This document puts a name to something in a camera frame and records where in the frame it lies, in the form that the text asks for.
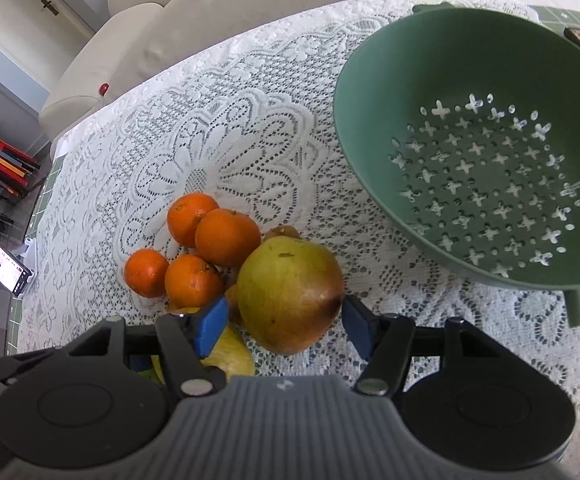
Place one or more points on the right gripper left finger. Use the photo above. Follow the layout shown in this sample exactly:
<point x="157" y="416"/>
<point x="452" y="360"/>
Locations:
<point x="187" y="339"/>

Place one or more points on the door handle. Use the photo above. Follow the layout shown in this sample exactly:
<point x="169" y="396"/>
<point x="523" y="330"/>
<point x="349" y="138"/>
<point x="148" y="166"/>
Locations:
<point x="48" y="5"/>

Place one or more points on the small red ball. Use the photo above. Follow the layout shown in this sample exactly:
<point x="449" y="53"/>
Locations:
<point x="103" y="89"/>

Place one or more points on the orange mandarin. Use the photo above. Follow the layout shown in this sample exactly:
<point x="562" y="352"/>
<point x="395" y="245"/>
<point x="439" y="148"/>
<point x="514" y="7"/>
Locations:
<point x="144" y="273"/>
<point x="226" y="237"/>
<point x="185" y="214"/>
<point x="192" y="283"/>

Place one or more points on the green colander bowl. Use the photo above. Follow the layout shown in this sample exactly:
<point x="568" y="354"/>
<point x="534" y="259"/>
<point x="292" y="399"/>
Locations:
<point x="463" y="125"/>

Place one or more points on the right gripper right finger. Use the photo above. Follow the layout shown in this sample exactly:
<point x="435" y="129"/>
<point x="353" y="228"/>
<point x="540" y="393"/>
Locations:
<point x="382" y="341"/>

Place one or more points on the yellow apple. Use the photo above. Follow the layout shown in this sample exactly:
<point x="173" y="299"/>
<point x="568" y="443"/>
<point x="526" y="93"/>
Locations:
<point x="230" y="354"/>

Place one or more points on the white lace tablecloth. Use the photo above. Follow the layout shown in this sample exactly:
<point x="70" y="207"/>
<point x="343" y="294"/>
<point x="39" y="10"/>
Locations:
<point x="248" y="122"/>

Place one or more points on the small brown fruit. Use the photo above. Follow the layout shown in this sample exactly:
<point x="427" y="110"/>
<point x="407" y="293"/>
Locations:
<point x="286" y="231"/>

